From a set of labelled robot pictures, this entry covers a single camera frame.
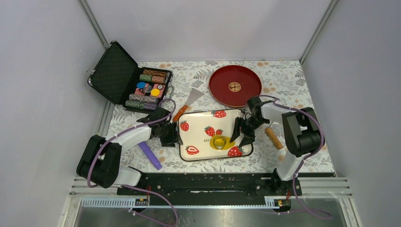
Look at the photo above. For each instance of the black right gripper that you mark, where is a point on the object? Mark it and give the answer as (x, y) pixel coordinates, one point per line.
(249, 136)

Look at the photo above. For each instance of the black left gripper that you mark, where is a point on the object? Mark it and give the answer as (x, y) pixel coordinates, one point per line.
(174, 137)

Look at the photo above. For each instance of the yellow dough piece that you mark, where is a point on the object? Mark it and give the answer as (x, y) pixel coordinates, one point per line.
(227, 146)

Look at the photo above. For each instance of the white strawberry tray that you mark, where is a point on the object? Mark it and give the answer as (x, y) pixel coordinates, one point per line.
(196, 130)

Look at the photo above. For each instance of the wooden dough roller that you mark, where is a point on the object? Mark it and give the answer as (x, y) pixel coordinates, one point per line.
(273, 137)

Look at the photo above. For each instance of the small glass cup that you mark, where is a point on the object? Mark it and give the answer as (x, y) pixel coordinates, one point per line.
(219, 142)

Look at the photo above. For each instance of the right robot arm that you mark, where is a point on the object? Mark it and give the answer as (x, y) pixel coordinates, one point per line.
(303, 134)

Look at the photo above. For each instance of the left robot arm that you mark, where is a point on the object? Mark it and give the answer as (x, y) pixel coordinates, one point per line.
(100, 162)

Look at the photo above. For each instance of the floral table mat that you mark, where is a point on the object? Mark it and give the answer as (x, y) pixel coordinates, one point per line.
(282, 79)

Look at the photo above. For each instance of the purple cylinder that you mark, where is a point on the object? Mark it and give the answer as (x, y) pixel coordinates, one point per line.
(150, 155)

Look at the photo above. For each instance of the red round plate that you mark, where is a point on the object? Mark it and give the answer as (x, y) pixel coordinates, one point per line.
(234, 85)

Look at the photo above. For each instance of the black poker chip case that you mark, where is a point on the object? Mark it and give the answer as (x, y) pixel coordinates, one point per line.
(119, 79)

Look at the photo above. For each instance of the metal spatula wooden handle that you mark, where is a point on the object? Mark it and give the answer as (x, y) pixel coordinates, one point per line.
(193, 96)

